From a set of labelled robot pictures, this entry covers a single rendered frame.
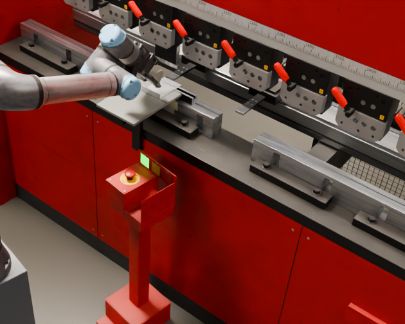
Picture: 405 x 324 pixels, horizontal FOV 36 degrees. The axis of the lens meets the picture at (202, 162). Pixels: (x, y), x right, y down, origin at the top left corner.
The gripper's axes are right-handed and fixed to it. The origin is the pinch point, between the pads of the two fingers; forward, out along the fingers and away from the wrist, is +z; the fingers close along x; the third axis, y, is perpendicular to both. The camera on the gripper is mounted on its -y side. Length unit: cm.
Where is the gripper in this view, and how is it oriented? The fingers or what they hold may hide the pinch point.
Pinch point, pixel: (151, 83)
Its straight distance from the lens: 227.8
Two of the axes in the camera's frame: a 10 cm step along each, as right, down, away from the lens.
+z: 3.3, 2.9, 9.0
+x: -7.9, -4.3, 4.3
